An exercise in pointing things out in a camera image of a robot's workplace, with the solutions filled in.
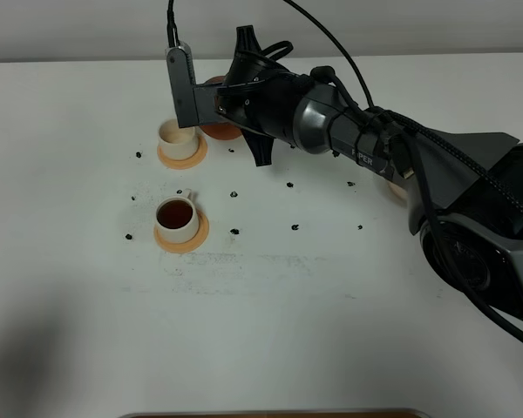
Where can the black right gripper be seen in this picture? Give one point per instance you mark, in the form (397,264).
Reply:
(259,95)

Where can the brown clay teapot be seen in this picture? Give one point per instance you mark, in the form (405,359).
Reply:
(223,131)

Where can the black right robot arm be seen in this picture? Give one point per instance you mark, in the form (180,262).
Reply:
(464,191)

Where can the cream teapot saucer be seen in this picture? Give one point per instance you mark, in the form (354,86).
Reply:
(398,191)

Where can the far white teacup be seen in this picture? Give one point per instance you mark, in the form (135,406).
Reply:
(177,143)

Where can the white teacup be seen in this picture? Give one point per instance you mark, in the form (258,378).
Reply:
(177,219)
(177,143)

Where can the far orange coaster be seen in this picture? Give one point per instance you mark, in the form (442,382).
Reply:
(187,163)

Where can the orange coaster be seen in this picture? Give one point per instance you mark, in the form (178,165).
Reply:
(188,246)
(187,163)

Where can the near white teacup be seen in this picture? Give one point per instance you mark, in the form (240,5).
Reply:
(177,219)

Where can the near orange coaster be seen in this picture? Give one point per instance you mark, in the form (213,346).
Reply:
(188,246)

